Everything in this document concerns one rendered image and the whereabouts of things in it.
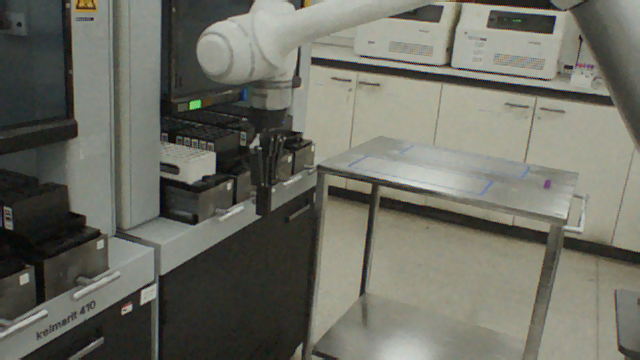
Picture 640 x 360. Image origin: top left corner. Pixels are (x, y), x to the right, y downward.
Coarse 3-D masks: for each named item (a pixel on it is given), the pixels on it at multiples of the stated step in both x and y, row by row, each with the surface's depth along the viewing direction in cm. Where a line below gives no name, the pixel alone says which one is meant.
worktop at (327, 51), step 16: (320, 48) 393; (336, 48) 404; (352, 48) 415; (384, 64) 345; (400, 64) 341; (416, 64) 342; (448, 64) 360; (496, 80) 321; (512, 80) 318; (528, 80) 315; (560, 80) 327
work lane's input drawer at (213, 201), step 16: (208, 176) 133; (224, 176) 136; (160, 192) 131; (176, 192) 129; (192, 192) 127; (208, 192) 129; (224, 192) 136; (176, 208) 130; (192, 208) 128; (208, 208) 131; (224, 208) 137; (240, 208) 135
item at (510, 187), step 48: (384, 144) 179; (432, 192) 139; (480, 192) 140; (528, 192) 144; (576, 192) 161; (336, 336) 175; (384, 336) 177; (432, 336) 179; (480, 336) 182; (528, 336) 137
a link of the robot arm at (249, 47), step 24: (336, 0) 99; (360, 0) 100; (384, 0) 101; (408, 0) 102; (432, 0) 104; (216, 24) 98; (240, 24) 99; (264, 24) 99; (288, 24) 98; (312, 24) 98; (336, 24) 99; (360, 24) 102; (216, 48) 96; (240, 48) 96; (264, 48) 99; (288, 48) 101; (216, 72) 97; (240, 72) 98; (264, 72) 102
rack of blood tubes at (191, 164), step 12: (168, 144) 140; (168, 156) 131; (180, 156) 131; (192, 156) 132; (204, 156) 133; (168, 168) 141; (180, 168) 129; (192, 168) 129; (204, 168) 133; (180, 180) 130; (192, 180) 129
